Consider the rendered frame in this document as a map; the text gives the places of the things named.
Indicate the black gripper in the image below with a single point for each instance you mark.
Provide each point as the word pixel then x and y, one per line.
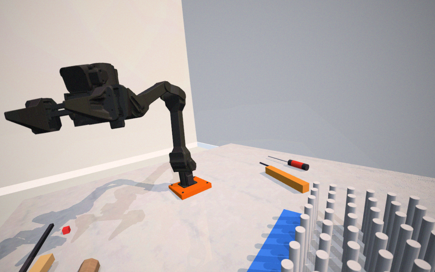
pixel 106 104

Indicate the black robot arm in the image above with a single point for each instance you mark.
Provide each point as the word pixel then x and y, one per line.
pixel 82 79

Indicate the dark grey long bar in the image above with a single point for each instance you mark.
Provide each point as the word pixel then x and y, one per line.
pixel 36 249

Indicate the red and black screwdriver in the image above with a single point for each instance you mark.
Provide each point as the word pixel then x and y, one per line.
pixel 294 163

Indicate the blue flat strip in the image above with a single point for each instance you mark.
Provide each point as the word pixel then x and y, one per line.
pixel 276 247

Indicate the orange rectangular bar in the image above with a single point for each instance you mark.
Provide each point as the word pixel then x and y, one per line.
pixel 288 179

